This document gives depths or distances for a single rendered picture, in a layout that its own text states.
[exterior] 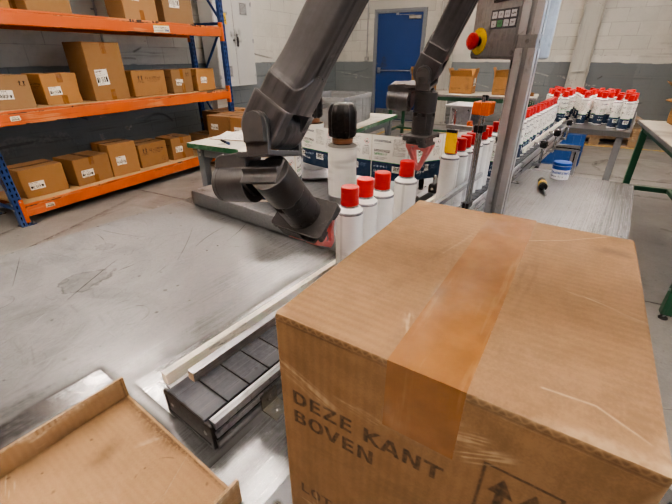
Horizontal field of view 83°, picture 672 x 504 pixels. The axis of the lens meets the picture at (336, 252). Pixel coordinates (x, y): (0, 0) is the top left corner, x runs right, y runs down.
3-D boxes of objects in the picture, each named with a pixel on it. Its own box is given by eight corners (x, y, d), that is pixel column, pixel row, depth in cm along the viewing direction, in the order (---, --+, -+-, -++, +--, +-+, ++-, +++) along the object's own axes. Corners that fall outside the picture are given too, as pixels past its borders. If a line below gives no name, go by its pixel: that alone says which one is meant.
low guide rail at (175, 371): (454, 187, 128) (454, 181, 127) (457, 188, 128) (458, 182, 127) (163, 382, 52) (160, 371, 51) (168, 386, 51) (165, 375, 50)
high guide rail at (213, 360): (478, 175, 122) (479, 171, 121) (482, 176, 121) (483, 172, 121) (188, 378, 45) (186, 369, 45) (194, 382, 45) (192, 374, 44)
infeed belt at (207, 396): (499, 168, 172) (500, 159, 170) (518, 170, 167) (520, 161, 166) (172, 410, 54) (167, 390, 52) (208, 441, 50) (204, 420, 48)
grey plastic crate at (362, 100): (330, 116, 349) (330, 90, 339) (371, 118, 334) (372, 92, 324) (298, 125, 301) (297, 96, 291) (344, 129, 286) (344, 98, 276)
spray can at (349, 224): (345, 274, 80) (346, 180, 71) (365, 281, 77) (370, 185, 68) (330, 284, 76) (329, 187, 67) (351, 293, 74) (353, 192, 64)
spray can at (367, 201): (358, 262, 85) (361, 172, 75) (378, 269, 82) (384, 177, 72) (345, 272, 81) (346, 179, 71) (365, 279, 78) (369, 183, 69)
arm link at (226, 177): (261, 108, 46) (300, 115, 53) (194, 116, 51) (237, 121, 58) (269, 206, 48) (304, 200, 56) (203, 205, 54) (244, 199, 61)
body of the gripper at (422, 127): (401, 142, 99) (404, 112, 96) (417, 135, 107) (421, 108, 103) (423, 145, 96) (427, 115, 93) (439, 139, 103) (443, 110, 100)
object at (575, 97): (548, 112, 311) (554, 85, 302) (632, 118, 281) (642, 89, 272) (536, 119, 279) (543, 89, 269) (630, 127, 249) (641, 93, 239)
